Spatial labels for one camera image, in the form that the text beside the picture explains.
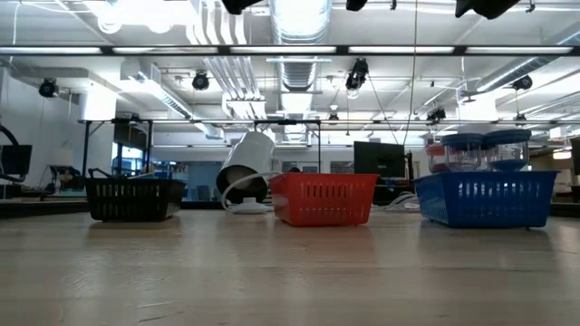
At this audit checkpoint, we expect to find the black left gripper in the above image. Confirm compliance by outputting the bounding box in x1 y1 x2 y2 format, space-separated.
220 0 265 15

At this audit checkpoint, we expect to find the white cylindrical lamp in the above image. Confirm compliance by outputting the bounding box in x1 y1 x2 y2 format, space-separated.
216 130 276 206

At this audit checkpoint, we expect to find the pink hourglass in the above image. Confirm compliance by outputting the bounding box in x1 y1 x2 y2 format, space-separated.
425 143 448 175

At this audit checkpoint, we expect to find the black background monitor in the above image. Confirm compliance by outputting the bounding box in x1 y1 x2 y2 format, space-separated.
569 137 580 177
0 144 34 176
353 140 407 178

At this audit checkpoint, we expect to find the red plastic basket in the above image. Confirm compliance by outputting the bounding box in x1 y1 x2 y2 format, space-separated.
269 172 380 228

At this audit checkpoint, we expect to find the black plastic basket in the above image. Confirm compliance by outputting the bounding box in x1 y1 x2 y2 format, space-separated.
84 168 187 223

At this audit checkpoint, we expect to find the blue plastic basket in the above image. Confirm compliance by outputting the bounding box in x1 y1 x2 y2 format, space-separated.
414 170 559 229

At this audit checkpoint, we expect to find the black aluminium rig frame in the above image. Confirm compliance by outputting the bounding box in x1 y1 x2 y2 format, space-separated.
0 44 580 218

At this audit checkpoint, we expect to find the silver ventilation duct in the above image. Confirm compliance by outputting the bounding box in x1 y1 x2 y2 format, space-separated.
270 0 332 94

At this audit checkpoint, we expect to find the thin white lamp cable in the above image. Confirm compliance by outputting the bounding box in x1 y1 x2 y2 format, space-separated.
220 170 285 212

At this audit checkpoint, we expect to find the white round cable puck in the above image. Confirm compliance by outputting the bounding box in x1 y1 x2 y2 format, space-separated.
228 197 271 215

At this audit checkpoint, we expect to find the coiled white cable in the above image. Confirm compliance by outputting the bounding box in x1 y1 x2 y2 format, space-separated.
380 192 422 213

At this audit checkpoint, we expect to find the black background rig frame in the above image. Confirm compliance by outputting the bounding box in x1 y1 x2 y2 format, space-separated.
79 118 323 176

